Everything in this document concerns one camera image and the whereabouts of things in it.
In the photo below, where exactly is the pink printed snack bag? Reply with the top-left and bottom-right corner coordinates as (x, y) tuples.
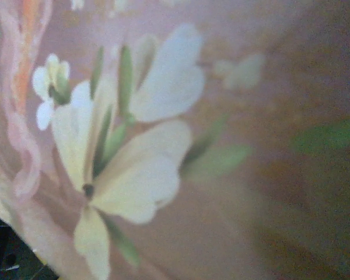
(0, 0), (350, 280)

